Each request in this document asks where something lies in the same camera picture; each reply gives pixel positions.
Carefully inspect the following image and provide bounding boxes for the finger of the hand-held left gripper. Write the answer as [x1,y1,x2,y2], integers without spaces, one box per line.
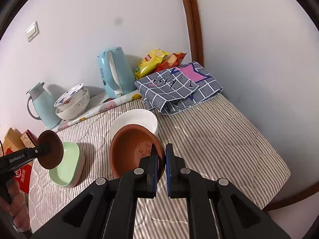
[35,142,52,156]

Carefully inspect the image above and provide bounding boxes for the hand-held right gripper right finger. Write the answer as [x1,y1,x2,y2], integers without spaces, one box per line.
[165,143,291,239]

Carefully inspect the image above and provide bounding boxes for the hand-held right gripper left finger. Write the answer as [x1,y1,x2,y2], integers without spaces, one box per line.
[31,144,160,239]

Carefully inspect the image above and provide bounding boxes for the small brown bowl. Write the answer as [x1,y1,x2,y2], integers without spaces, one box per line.
[109,124,165,179]
[37,130,64,169]

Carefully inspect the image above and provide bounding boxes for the green plate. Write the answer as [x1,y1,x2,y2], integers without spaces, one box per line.
[49,142,83,186]

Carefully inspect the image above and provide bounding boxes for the plain white bowl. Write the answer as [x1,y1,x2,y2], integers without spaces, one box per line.
[109,109,159,142]

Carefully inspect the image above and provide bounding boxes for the person's left hand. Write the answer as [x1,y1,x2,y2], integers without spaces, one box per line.
[0,179,30,231]

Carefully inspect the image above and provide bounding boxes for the patterned flat box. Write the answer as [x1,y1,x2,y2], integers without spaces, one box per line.
[20,129,38,148]

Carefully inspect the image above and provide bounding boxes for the red paper bag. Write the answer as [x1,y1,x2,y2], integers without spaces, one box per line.
[5,148,33,195]

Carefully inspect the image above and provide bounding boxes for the brown cardboard box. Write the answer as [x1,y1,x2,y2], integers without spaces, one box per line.
[3,127,25,152]

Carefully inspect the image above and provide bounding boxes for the light blue thermos jug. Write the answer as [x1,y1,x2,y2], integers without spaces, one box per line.
[26,82,61,130]

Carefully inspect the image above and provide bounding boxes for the red patterned white bowl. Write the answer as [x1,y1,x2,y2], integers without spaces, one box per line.
[55,89,90,120]

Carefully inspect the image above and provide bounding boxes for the blue patterned white bowl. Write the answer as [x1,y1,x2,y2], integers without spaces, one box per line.
[54,83,85,110]

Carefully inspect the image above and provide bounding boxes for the rolled printed sheet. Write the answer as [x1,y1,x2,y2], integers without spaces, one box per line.
[51,93,142,133]

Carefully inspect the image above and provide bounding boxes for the grey checked cloth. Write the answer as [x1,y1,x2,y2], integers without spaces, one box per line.
[135,61,223,116]

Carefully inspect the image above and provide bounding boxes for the light blue electric kettle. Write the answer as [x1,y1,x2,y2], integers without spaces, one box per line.
[97,46,136,99]

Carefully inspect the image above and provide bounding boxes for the yellow chip bag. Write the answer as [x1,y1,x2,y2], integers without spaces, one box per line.
[135,49,170,80]

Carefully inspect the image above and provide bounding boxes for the red chip bag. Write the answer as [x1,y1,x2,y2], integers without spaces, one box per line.
[155,52,187,73]

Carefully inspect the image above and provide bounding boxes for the white wall light switch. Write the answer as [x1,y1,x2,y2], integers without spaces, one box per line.
[25,21,40,42]

